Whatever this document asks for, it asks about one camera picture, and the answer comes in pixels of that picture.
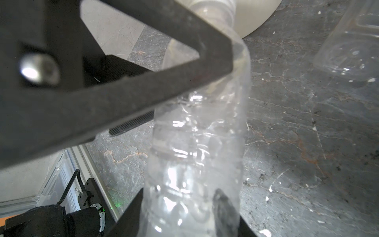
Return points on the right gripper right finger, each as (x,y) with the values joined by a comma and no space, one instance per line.
(228,222)

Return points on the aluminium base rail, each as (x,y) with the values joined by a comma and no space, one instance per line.
(43,181)

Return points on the slim clear bottle white cap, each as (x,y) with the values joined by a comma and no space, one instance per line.
(198,146)

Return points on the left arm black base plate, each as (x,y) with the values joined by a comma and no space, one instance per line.
(94,195)

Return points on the white ribbed trash bin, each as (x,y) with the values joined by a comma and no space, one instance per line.
(237,19)

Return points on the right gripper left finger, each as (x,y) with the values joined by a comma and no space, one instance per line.
(128,224)

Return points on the clear bottle green ring cap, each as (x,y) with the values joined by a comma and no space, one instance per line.
(352,49)

